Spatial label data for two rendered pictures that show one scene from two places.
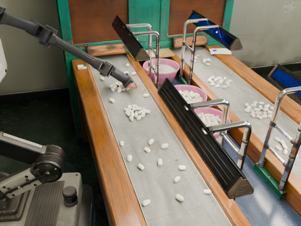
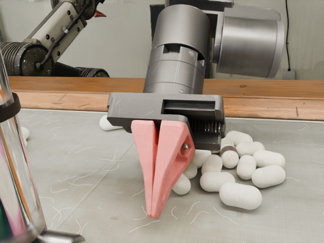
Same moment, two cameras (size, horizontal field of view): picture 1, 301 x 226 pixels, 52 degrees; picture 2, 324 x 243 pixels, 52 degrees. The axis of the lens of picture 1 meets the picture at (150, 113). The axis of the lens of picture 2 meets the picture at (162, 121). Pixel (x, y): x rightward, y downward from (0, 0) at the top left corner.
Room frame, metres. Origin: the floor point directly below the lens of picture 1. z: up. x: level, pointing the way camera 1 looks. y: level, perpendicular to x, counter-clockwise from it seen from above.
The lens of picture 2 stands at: (1.90, -0.08, 0.94)
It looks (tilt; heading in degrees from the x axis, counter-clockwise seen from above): 24 degrees down; 125
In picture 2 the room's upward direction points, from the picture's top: 4 degrees counter-clockwise
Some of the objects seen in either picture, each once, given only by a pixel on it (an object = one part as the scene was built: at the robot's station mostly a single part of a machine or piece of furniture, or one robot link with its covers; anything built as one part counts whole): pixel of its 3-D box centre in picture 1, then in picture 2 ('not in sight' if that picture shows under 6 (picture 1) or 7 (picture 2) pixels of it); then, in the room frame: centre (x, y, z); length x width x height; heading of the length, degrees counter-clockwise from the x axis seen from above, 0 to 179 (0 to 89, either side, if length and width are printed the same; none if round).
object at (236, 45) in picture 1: (212, 28); not in sight; (1.99, -0.39, 1.08); 0.62 x 0.08 x 0.07; 18
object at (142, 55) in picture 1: (128, 35); not in sight; (1.82, 0.14, 1.08); 0.62 x 0.08 x 0.07; 18
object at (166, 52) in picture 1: (152, 54); not in sight; (2.28, 0.00, 0.77); 0.33 x 0.15 x 0.01; 108
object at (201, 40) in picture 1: (190, 41); not in sight; (2.43, -0.31, 0.83); 0.30 x 0.06 x 0.07; 108
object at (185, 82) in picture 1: (198, 55); not in sight; (1.96, -0.32, 0.90); 0.20 x 0.19 x 0.45; 18
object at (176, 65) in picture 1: (161, 71); not in sight; (2.07, -0.07, 0.72); 0.27 x 0.27 x 0.10
